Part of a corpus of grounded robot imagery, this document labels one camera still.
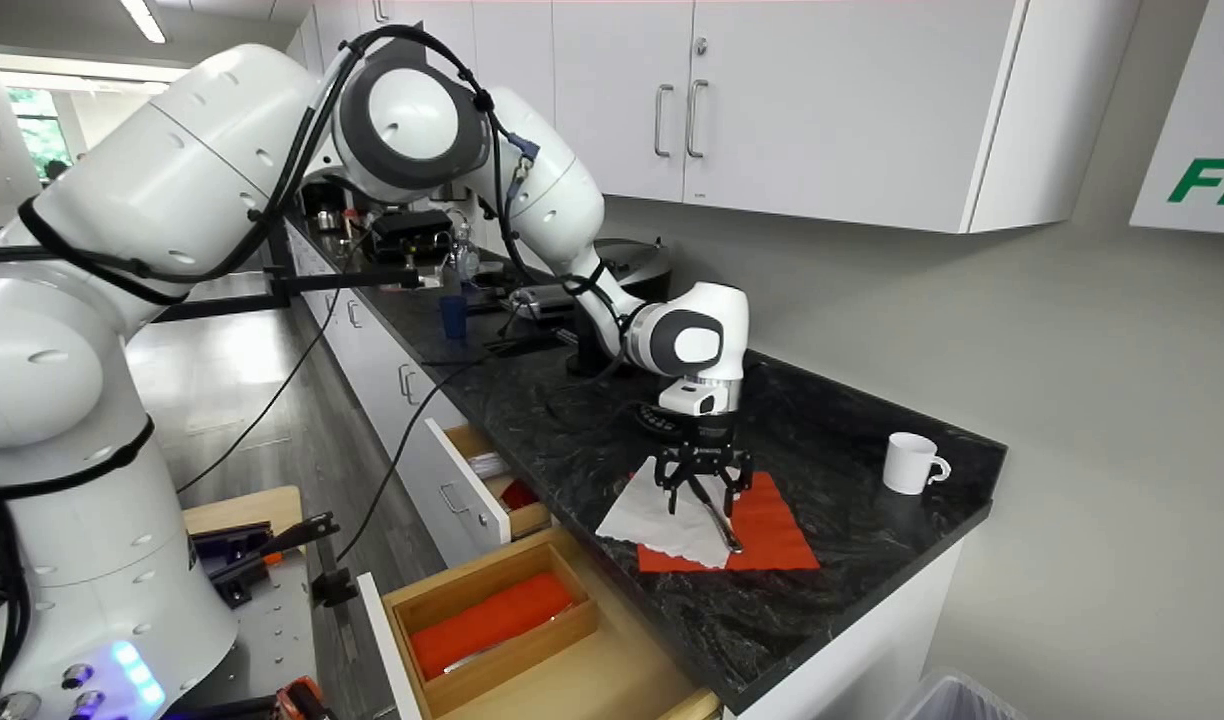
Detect black stand foot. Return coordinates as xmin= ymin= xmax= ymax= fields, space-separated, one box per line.
xmin=306 ymin=563 xmax=365 ymax=612

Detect wooden box red lining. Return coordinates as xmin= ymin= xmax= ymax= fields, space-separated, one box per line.
xmin=382 ymin=543 xmax=604 ymax=720

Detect silver knife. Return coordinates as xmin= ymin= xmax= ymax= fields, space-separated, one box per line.
xmin=684 ymin=477 xmax=746 ymax=551

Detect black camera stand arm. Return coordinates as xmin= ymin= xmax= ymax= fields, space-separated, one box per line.
xmin=145 ymin=262 xmax=425 ymax=328

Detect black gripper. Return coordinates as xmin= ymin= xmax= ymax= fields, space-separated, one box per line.
xmin=652 ymin=411 xmax=757 ymax=517

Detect ceiling light strip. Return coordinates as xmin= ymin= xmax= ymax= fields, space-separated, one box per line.
xmin=114 ymin=0 xmax=173 ymax=49

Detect small wooden drawer white front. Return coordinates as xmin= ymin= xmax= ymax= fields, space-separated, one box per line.
xmin=419 ymin=411 xmax=557 ymax=571

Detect light wooden board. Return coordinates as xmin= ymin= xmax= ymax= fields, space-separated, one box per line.
xmin=179 ymin=482 xmax=306 ymax=543

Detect white paper napkin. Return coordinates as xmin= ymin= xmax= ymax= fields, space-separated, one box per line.
xmin=590 ymin=458 xmax=746 ymax=571

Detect white lower cabinet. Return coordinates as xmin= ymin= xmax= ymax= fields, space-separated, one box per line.
xmin=284 ymin=218 xmax=968 ymax=720

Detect silver fork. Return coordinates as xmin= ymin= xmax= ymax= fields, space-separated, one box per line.
xmin=429 ymin=639 xmax=516 ymax=679

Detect white mug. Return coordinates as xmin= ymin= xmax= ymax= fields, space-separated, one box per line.
xmin=879 ymin=429 xmax=955 ymax=500

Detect thin black floor cable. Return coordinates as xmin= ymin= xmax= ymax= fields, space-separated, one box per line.
xmin=329 ymin=378 xmax=453 ymax=576
xmin=169 ymin=286 xmax=353 ymax=500

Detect white wall cabinet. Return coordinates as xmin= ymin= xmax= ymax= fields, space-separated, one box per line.
xmin=306 ymin=0 xmax=1147 ymax=239

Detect white sign green letters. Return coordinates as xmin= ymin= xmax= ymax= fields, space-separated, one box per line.
xmin=1129 ymin=0 xmax=1224 ymax=239

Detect red paper napkin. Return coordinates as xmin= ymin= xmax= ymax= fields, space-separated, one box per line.
xmin=631 ymin=469 xmax=823 ymax=576

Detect large wooden drawer white front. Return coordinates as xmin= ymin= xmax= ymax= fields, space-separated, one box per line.
xmin=353 ymin=525 xmax=723 ymax=720

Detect black exterior camera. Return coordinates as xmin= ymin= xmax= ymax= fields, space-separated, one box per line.
xmin=359 ymin=205 xmax=459 ymax=274

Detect orange handled tool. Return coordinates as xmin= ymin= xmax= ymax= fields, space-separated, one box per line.
xmin=266 ymin=676 xmax=339 ymax=720

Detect black clamp red handle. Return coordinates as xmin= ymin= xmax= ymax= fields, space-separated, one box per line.
xmin=182 ymin=511 xmax=343 ymax=610

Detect small black device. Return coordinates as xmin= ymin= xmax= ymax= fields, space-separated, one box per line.
xmin=486 ymin=277 xmax=582 ymax=360

